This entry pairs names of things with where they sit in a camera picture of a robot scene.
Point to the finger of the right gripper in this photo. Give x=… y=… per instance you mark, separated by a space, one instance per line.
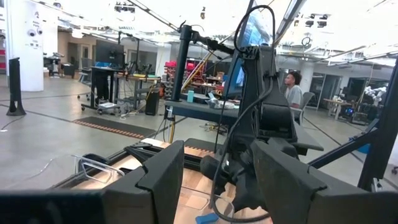
x=245 y=199

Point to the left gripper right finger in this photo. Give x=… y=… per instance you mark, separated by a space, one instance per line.
x=286 y=186

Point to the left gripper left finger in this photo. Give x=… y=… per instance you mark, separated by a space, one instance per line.
x=161 y=186

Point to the blue eraser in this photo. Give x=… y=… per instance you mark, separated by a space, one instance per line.
x=206 y=219

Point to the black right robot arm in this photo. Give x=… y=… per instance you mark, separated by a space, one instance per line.
x=264 y=93

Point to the clear plastic bin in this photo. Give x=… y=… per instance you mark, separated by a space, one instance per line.
x=224 y=205
x=62 y=174

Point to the grey desk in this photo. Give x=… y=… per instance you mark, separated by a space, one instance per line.
x=199 y=110

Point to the crumpled plastic bag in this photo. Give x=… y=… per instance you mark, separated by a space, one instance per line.
x=220 y=102

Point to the black floor mat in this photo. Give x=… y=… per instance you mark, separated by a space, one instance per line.
x=115 y=126

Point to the teal box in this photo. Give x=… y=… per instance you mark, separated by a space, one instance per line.
x=190 y=96

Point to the black speaker box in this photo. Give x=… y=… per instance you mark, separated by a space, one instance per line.
x=152 y=104

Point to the blue bin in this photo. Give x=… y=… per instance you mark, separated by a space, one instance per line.
x=362 y=148

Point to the grey office chair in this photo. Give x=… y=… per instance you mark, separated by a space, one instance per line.
x=306 y=99

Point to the person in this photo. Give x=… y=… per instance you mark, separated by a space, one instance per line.
x=293 y=93

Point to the black computer monitor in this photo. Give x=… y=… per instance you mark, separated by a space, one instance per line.
x=109 y=53

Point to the black floor stand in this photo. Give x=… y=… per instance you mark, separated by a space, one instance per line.
x=15 y=81

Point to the white pillar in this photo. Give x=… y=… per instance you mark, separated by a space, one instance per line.
x=25 y=62

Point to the black aluminium rig frame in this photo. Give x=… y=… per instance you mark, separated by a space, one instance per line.
x=382 y=140

